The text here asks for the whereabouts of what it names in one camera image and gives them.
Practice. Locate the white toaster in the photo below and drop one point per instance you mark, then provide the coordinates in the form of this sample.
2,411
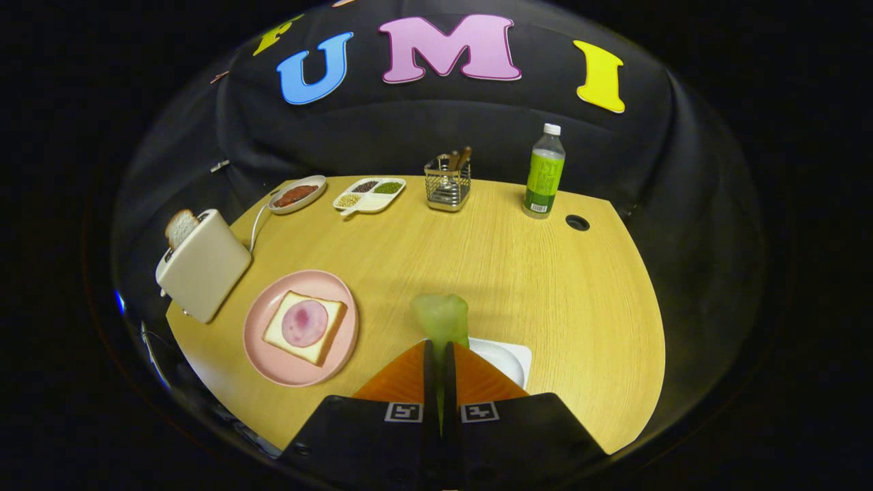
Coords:
208,269

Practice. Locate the red cloth clip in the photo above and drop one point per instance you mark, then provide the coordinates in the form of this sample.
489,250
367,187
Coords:
218,76

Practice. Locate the pink ham slice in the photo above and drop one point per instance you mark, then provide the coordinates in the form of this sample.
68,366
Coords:
305,324

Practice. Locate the brown wooden sticks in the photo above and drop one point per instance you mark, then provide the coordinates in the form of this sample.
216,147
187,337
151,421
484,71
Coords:
464,158

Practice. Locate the white bread slice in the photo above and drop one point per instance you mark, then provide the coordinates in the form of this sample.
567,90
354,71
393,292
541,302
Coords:
276,331

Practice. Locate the brown crust toast slice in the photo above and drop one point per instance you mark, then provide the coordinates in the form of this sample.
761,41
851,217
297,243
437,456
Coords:
181,228

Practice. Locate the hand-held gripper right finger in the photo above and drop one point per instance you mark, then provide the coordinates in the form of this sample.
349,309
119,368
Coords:
450,436

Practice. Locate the green drink bottle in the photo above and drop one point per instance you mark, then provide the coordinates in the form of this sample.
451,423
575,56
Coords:
543,177

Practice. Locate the pink round plate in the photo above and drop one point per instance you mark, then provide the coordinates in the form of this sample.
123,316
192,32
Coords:
273,354

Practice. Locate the white compartment tray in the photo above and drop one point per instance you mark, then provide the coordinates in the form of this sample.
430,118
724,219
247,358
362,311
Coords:
372,202

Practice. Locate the white square plate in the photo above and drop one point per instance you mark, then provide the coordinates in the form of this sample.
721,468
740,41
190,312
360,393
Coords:
508,358

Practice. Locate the green lettuce leaf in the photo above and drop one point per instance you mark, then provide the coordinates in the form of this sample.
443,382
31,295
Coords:
441,317

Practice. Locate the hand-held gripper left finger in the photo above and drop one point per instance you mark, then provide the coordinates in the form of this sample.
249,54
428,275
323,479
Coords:
430,436

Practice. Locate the silver cloth clip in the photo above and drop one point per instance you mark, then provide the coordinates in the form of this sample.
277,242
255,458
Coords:
219,166

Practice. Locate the black backdrop cloth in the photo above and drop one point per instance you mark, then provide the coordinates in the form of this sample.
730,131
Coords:
423,129

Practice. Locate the brown meat patty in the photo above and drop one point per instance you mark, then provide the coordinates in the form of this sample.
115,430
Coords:
295,196

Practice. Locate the beige round plate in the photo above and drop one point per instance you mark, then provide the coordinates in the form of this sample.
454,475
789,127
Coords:
319,193

